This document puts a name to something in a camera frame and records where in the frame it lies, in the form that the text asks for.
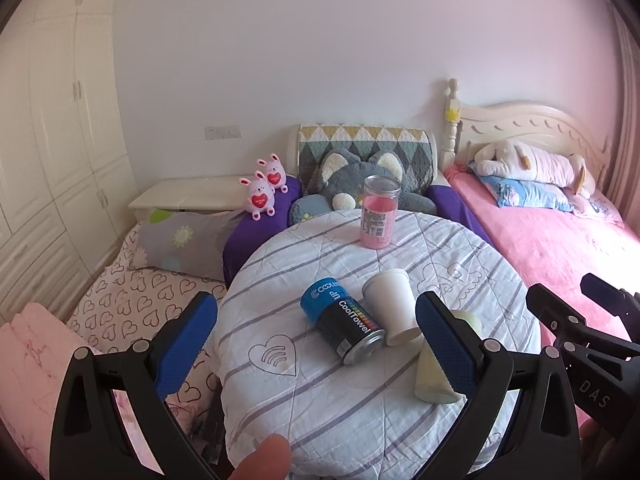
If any cream carved bed headboard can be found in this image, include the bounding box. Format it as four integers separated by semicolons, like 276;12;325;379
442;78;613;196

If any pink bunny plush toy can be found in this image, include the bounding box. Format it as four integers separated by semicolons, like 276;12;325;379
257;153;289;193
238;170;277;220

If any pink curtain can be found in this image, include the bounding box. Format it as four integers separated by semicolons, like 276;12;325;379
602;0;640;231

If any blue and black can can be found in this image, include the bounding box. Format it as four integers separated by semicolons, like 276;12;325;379
300;276;386;366

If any white and pink plush toy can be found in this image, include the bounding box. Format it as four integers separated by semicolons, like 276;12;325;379
472;140;597;200

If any pale pink blanket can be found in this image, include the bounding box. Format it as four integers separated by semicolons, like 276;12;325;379
0;302;166;480

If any purple sheet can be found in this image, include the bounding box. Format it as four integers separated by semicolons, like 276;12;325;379
222;175;496;288

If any cream wardrobe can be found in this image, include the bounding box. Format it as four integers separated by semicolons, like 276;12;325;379
0;0;141;321

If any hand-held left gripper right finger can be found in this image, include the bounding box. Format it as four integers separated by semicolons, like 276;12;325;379
415;290;587;480

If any grey flower print pillow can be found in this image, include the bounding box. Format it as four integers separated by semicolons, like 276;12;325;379
131;208;246;281

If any grey cat plush cushion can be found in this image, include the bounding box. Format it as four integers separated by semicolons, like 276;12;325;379
289;150;438;228

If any white cup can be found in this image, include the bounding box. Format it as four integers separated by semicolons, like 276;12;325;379
361;268;423;347

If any person's left hand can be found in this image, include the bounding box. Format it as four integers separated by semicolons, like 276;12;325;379
234;434;292;480

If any white nightstand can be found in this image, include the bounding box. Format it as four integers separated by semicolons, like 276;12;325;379
127;176;251;223

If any diamond pattern quilted cover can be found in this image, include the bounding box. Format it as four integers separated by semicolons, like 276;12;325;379
295;125;435;193

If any blue cartoon print pillow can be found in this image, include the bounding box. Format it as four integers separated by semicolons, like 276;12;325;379
470;160;576;212

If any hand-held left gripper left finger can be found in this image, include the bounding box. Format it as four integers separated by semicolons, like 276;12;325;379
50;290;221;480

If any pale green cup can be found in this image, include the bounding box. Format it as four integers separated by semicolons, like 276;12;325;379
414;310;483;405

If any clear jar with pink contents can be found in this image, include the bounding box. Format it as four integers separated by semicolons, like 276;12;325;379
359;175;402;251

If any heart print bedsheet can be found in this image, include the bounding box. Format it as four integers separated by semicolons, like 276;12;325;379
67;220;228;441

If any white printed pillow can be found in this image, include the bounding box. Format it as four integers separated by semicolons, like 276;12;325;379
570;192;626;226

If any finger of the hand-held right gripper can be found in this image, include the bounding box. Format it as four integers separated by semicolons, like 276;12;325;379
581;273;640;313
526;283;640;437

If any striped white quilt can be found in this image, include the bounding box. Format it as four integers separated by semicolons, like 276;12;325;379
206;208;543;480

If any pink fleece bed blanket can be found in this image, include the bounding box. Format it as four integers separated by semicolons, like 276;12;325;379
444;164;640;361

